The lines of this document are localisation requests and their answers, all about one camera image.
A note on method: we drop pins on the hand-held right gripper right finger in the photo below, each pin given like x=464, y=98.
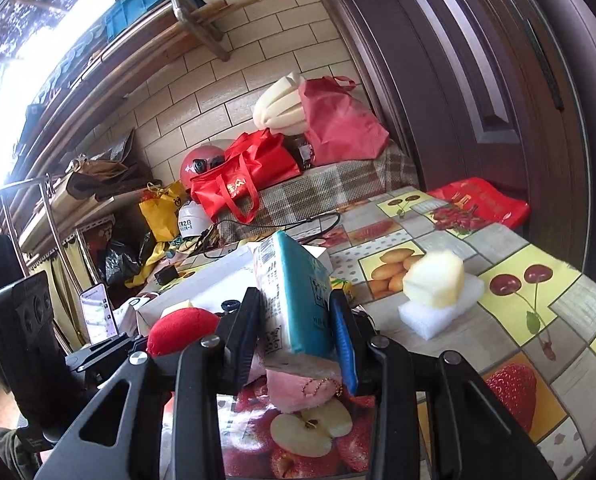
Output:
x=345, y=350

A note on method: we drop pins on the metal tube rack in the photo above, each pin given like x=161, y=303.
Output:
x=52, y=210

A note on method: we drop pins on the red plastic bag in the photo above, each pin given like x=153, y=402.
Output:
x=483, y=200

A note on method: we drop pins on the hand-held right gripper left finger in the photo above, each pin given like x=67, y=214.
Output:
x=245, y=335

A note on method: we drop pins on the metal shelf bracket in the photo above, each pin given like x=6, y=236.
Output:
x=187, y=0

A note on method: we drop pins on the yellow shopping bag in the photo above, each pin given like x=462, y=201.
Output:
x=160, y=215

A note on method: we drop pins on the white helmet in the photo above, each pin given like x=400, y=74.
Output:
x=192, y=217

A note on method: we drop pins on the yellow sponge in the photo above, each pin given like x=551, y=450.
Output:
x=435, y=277

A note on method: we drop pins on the black garbage bag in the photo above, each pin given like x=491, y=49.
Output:
x=120, y=262

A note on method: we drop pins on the dark wooden door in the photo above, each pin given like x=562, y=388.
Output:
x=478, y=60

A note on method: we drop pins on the pink plush toy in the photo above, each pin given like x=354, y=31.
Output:
x=293, y=390

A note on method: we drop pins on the white foam sheet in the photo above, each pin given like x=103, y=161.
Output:
x=428, y=320

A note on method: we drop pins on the cream foam rolls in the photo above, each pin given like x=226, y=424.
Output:
x=278, y=105

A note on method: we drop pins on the dark red cloth bag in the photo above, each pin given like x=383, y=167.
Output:
x=338, y=125

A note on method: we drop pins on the fruit print tablecloth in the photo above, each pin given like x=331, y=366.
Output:
x=528, y=320

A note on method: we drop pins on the bright red tote bag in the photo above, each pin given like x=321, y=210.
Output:
x=227, y=185

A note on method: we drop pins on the white shallow box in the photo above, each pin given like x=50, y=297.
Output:
x=212, y=280

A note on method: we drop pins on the blue tissue pack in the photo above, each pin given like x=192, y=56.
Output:
x=293, y=300

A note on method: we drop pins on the red apple plush toy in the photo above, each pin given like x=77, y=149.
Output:
x=177, y=330

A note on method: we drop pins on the blue plastic crate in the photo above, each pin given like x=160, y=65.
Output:
x=137, y=10

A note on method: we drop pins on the plaid bench cover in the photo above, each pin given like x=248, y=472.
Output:
x=328, y=185

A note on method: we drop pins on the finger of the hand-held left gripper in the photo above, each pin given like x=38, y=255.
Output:
x=107, y=352

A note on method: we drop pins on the wooden shelf boards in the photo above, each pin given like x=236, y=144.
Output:
x=77, y=215

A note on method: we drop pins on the smartphone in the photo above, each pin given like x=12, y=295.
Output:
x=97, y=315

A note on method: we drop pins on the black charger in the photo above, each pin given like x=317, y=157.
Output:
x=166, y=275

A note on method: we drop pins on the red helmet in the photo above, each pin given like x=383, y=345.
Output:
x=197, y=155

